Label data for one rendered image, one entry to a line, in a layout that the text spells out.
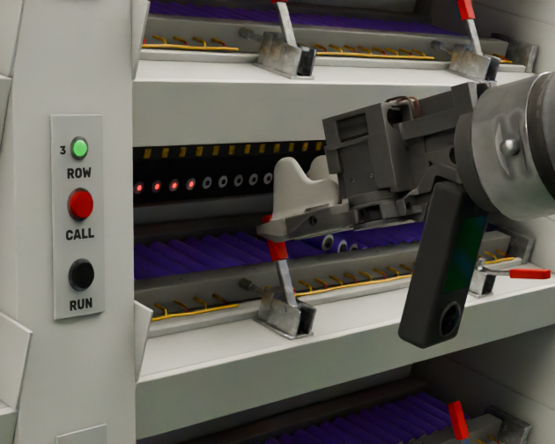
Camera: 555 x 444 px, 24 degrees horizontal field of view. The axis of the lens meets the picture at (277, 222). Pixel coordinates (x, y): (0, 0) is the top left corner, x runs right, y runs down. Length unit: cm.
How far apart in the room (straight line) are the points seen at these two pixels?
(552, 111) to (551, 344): 58
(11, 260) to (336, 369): 34
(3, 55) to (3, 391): 20
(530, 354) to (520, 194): 56
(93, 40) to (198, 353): 24
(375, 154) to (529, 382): 54
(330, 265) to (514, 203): 30
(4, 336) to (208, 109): 22
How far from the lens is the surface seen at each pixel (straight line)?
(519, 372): 137
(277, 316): 97
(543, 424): 136
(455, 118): 86
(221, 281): 98
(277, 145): 117
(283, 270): 97
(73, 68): 78
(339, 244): 113
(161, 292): 94
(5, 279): 77
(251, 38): 98
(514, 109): 81
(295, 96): 94
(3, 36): 76
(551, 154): 79
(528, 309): 125
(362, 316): 105
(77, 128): 78
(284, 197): 94
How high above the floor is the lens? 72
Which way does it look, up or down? 5 degrees down
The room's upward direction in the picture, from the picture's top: straight up
